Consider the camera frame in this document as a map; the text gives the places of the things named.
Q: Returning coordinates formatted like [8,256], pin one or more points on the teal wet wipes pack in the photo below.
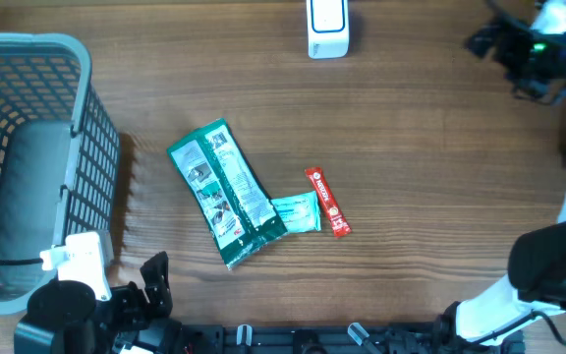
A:
[300,213]

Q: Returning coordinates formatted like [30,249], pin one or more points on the red Nescafe stick sachet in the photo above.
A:
[339,224]

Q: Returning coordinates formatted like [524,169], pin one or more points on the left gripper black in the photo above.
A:
[140,315]

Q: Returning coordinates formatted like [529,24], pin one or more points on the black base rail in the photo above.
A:
[414,338]

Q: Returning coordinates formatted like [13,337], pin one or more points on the grey plastic shopping basket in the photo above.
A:
[59,157]

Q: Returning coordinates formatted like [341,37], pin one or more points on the green 3M gloves package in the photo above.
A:
[240,216]

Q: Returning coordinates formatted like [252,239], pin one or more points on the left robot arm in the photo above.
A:
[63,317]

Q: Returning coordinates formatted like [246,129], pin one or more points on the white barcode scanner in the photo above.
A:
[328,28]

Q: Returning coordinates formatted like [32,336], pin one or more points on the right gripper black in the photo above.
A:
[511,53]

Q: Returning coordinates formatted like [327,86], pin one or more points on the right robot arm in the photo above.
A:
[534,286]

